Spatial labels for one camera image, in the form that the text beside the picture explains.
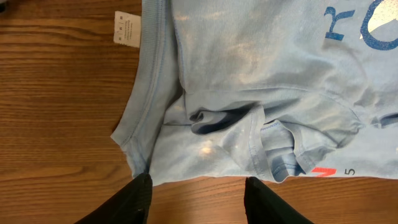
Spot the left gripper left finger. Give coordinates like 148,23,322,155
76,173,153,224

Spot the light blue printed t-shirt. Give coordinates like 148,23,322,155
111,0,397,185

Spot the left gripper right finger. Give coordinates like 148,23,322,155
244,177,313,224

